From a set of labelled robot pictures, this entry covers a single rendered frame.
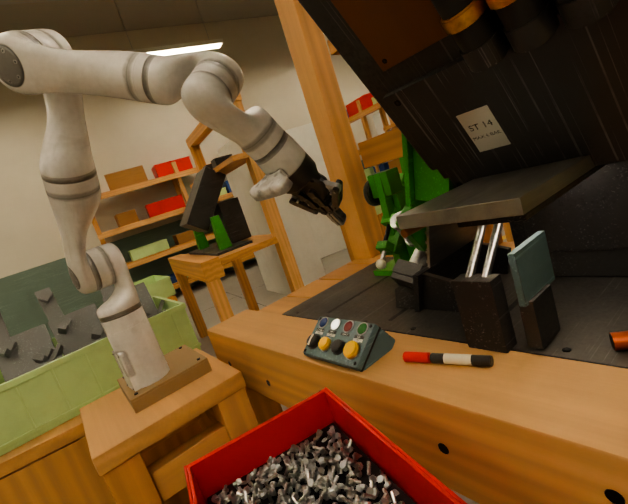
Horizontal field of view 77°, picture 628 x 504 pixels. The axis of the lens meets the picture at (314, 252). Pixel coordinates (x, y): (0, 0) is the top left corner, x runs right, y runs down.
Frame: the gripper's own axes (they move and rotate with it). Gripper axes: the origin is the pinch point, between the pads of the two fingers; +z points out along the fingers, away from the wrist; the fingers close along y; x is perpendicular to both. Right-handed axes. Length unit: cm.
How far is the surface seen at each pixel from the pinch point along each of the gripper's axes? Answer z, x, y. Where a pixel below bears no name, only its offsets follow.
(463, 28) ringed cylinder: -22.0, -0.7, -34.3
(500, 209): -8.8, 12.2, -35.1
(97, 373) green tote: 3, 42, 77
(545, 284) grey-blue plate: 12.4, 8.5, -33.2
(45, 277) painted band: 64, -49, 706
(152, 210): 117, -209, 603
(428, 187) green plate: 3.2, -5.8, -16.3
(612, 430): 7, 28, -42
